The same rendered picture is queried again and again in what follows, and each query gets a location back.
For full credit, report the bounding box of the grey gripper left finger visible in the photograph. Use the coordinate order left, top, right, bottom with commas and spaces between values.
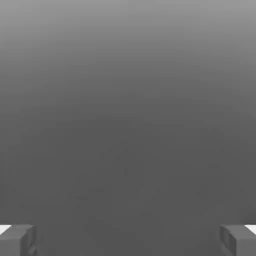
0, 223, 38, 256

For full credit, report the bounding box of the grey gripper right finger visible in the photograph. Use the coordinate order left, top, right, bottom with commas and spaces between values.
219, 223, 256, 256

